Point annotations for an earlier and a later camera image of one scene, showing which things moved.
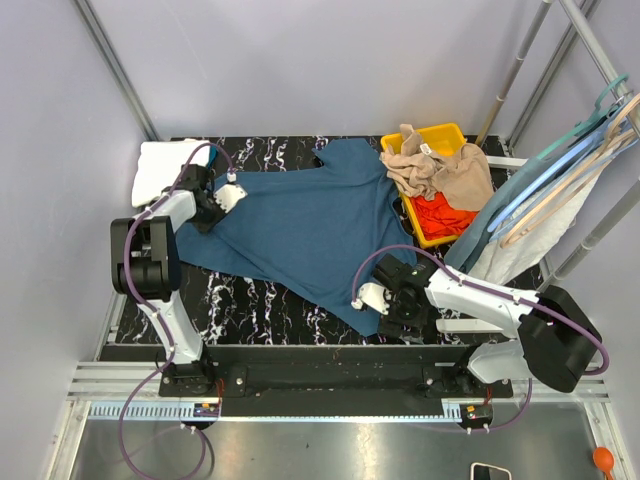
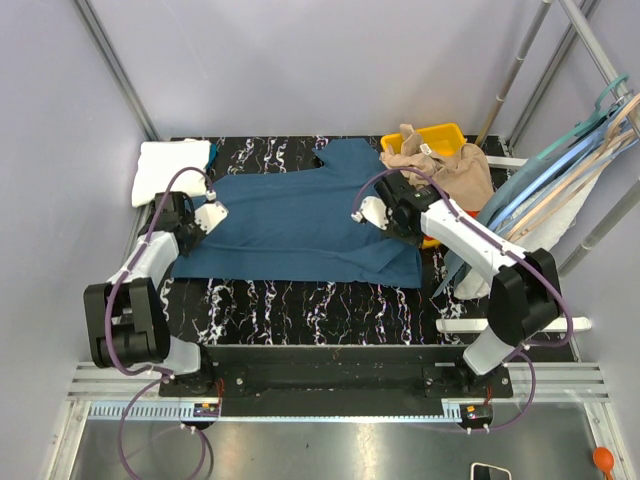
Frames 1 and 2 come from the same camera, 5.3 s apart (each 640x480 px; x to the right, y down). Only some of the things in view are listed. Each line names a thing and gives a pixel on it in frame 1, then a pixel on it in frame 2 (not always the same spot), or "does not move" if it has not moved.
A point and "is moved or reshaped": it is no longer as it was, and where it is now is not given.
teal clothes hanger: [597, 116] does not move
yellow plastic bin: [436, 139] does not move
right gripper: [391, 324] to [415, 239]
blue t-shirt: [318, 231] is moved or reshaped
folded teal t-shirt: [213, 155] does not move
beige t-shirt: [461, 177] does not move
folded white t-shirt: [160, 165] does not move
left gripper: [220, 215] to [189, 218]
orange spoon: [603, 459] does not move
